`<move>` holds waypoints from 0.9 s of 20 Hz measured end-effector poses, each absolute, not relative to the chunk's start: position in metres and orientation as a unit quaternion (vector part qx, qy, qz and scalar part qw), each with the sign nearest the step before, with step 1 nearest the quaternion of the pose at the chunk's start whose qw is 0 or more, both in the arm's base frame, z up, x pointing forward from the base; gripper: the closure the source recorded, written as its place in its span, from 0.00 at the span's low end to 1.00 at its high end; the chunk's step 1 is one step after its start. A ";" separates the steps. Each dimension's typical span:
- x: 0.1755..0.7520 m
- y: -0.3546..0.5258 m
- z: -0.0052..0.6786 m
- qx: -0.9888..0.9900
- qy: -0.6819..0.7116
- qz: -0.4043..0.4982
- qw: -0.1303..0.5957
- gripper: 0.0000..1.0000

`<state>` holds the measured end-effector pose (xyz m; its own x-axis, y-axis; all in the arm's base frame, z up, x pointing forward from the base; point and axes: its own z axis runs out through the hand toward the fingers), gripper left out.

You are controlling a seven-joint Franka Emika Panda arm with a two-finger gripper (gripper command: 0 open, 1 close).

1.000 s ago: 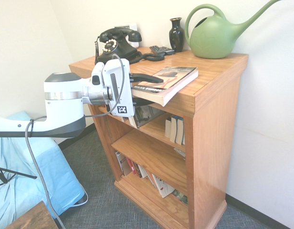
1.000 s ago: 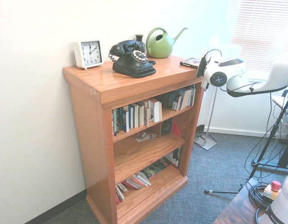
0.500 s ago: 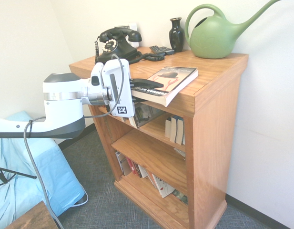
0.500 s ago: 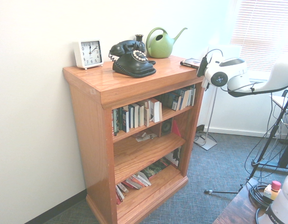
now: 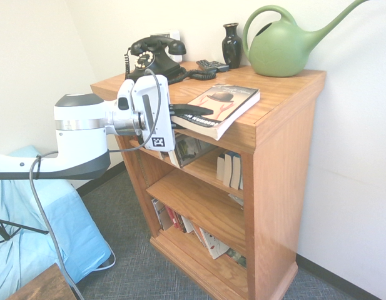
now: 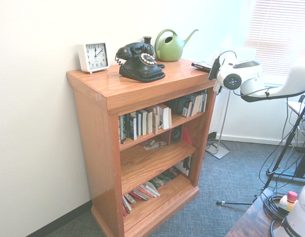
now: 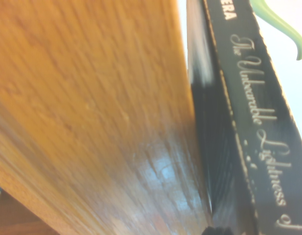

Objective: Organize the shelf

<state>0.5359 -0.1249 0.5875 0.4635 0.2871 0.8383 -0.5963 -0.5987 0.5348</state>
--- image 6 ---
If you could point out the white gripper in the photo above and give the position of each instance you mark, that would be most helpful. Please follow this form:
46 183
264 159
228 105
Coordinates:
217 87

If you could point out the cream pages paperback book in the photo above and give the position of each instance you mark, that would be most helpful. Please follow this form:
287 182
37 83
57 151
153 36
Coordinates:
195 106

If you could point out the blue black cover book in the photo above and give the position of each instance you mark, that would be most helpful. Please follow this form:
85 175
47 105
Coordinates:
185 108

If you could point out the black power adapter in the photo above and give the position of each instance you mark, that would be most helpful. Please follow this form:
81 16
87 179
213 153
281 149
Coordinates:
212 136

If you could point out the red folder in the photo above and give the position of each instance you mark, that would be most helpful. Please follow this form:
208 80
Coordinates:
185 137

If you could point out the green plastic watering can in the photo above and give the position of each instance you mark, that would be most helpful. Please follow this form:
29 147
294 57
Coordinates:
169 50

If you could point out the thick white leaning book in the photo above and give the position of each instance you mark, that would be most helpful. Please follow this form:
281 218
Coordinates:
165 118

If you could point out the small black speaker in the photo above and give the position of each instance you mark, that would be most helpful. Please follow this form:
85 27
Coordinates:
177 135

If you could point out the white floor lamp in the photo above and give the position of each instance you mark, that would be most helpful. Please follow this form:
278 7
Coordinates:
220 153

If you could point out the white cover paperback book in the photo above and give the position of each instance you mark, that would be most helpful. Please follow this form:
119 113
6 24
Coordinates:
149 122

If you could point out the black vintage rotary telephone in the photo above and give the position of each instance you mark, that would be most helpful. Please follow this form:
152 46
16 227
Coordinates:
140 71

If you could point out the dark cover paperback book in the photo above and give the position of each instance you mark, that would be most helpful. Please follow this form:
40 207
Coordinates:
144 122

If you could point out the black ceramic vase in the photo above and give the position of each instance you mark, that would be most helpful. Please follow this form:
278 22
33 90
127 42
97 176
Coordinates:
147 42

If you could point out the white window blinds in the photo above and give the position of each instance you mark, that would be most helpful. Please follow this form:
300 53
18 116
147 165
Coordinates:
278 29

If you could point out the white black illustrated book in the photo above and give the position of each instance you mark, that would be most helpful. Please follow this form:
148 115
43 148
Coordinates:
185 165

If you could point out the blue cover paperback book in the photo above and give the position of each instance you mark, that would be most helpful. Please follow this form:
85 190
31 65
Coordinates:
139 123

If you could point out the loose papers clutter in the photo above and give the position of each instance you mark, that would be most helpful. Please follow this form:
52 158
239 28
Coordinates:
152 145

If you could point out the black cover paperback book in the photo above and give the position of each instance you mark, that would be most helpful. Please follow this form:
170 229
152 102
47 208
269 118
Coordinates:
133 128

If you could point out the dark green spine book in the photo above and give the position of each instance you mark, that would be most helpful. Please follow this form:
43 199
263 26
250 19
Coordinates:
126 126

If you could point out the dark green flat book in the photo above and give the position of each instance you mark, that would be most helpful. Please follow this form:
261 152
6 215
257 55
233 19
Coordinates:
164 179

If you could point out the white illustrated leaning book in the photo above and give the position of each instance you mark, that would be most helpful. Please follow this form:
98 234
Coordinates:
152 189

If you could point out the white square alarm clock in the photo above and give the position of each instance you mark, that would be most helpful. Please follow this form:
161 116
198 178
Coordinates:
95 55

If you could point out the red spine leaning book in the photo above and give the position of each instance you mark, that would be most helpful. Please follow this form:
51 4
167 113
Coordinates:
141 193

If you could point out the red yellow emergency stop button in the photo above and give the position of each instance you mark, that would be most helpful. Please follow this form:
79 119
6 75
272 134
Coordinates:
291 196

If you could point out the wooden bookshelf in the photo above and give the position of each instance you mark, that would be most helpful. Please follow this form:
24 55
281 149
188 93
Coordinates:
93 148

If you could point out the dark wooden table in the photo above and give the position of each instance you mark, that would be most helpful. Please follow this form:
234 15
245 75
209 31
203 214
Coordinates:
251 222

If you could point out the small white red book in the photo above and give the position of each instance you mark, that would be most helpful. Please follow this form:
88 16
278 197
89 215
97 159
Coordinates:
126 206

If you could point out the black camera tripod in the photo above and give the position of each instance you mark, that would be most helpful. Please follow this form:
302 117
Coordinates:
277 160

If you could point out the black metal desk frame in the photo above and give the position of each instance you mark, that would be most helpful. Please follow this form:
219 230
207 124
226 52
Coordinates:
304 165

